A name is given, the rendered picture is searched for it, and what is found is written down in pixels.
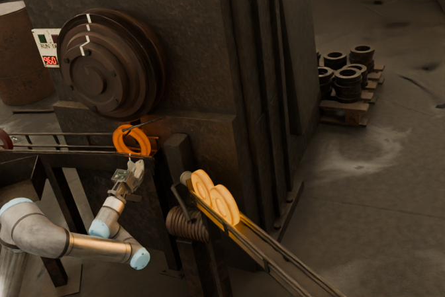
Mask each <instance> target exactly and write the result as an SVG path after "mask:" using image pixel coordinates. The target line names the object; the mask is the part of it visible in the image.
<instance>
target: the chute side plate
mask: <svg viewBox="0 0 445 297"><path fill-rule="evenodd" d="M34 155H39V157H40V160H41V162H45V163H49V164H50V165H51V167H64V168H80V169H109V170H117V169H122V170H127V169H128V165H127V163H128V161H130V160H131V161H132V162H133V163H136V162H137V161H139V160H140V159H142V160H143V162H144V168H145V169H151V172H152V175H156V173H155V170H154V166H153V163H152V160H151V159H146V158H141V157H132V156H126V155H117V154H116V155H115V154H95V153H37V152H8V151H0V163H4V162H7V161H12V160H16V159H22V158H25V157H30V156H34ZM129 158H130V160H129Z"/></svg>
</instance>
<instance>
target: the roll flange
mask: <svg viewBox="0 0 445 297"><path fill-rule="evenodd" d="M95 11H105V12H109V13H113V14H116V15H118V16H120V17H122V18H124V19H126V20H127V21H129V22H131V23H132V24H133V25H134V26H135V27H136V28H138V29H139V30H140V31H141V32H142V33H143V35H145V37H146V38H147V39H148V41H149V42H150V43H151V45H152V47H153V49H154V51H155V53H156V55H157V57H158V60H159V63H160V67H161V71H162V88H161V91H160V94H159V96H158V98H157V100H156V102H155V103H154V104H153V106H152V108H154V107H155V106H156V105H157V104H158V102H159V101H160V99H161V97H162V95H163V92H164V88H165V83H166V77H167V72H168V65H167V59H166V54H165V52H164V49H163V47H162V44H161V42H160V41H159V39H158V37H157V36H156V35H155V33H154V32H153V31H152V29H151V28H150V27H149V26H148V25H147V24H146V23H144V22H143V21H142V20H140V19H139V18H137V17H136V16H134V15H132V14H130V13H126V12H123V11H115V10H112V9H106V8H95V9H90V10H87V11H85V12H83V13H82V14H84V13H91V12H95ZM152 108H151V109H152Z"/></svg>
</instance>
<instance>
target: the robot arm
mask: <svg viewBox="0 0 445 297"><path fill-rule="evenodd" d="M127 165H128V169H127V170H122V169H117V170H116V171H115V174H114V175H113V177H112V179H111V180H112V182H114V184H115V185H114V187H113V188H112V190H108V192H107V193H108V194H109V196H108V198H107V199H106V201H105V202H104V204H103V206H102V207H101V209H100V211H99V213H98V214H97V216H96V218H95V219H94V221H93V222H92V225H91V227H90V229H89V234H90V235H83V234H80V233H72V232H69V230H68V229H66V228H61V227H59V226H56V225H55V224H53V223H52V222H51V221H50V220H49V219H48V218H47V217H46V216H45V215H44V214H43V213H42V212H41V210H40V209H39V208H38V206H37V205H36V204H35V203H34V202H33V201H31V200H30V199H27V198H16V199H13V200H11V201H9V202H8V203H6V204H5V205H4V206H3V207H2V208H1V209H0V224H1V232H0V244H1V245H2V250H1V254H0V297H19V293H20V290H21V285H22V282H23V277H24V274H25V269H26V264H27V261H28V256H29V253H30V254H33V255H38V256H41V257H48V258H54V259H61V258H62V257H63V256H66V257H77V258H84V259H94V260H100V261H111V262H117V263H127V264H130V265H131V267H133V268H134V269H136V270H140V269H143V268H144V267H145V266H146V265H147V264H148V262H149V260H150V254H149V252H147V250H146V249H145V248H144V247H143V246H141V244H139V242H137V241H136V240H135V239H134V238H133V237H132V236H131V235H130V234H129V233H128V232H127V231H126V230H125V229H124V228H123V227H122V226H121V225H120V224H119V223H118V222H117V220H118V218H119V216H120V215H121V212H122V211H123V209H124V206H125V204H126V200H130V201H131V202H140V201H141V198H142V197H141V196H138V195H137V194H136V193H133V192H134V191H136V189H137V188H138V187H139V186H140V184H141V183H142V181H143V178H144V162H143V160H142V159H140V160H139V161H137V162H136V163H133V162H132V161H128V163H127ZM135 177H136V178H135ZM130 193H133V194H130Z"/></svg>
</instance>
